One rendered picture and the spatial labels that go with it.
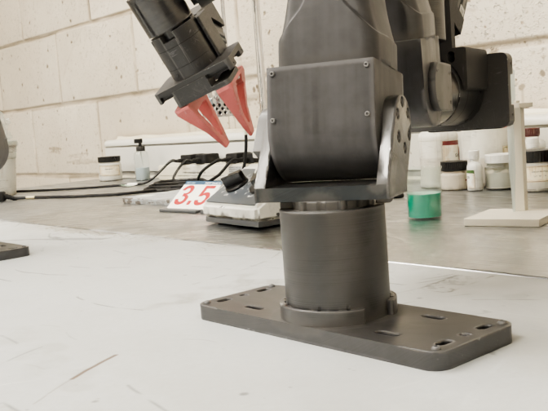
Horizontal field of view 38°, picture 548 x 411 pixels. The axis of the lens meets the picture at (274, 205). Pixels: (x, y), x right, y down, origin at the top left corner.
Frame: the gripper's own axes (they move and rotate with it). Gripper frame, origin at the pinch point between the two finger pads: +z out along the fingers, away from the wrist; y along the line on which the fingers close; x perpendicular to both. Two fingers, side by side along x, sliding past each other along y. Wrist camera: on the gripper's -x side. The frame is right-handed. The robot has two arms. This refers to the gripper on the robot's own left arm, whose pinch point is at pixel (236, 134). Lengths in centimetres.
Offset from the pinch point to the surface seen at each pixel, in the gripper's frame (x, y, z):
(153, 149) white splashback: -97, 61, 22
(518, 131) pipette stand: 3.1, -29.6, 12.4
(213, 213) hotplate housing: -0.2, 8.5, 8.2
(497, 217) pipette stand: 10.2, -24.5, 17.4
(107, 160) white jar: -95, 74, 19
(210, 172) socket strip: -72, 40, 26
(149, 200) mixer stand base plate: -28.9, 31.7, 12.3
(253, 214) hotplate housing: 5.6, 1.2, 8.1
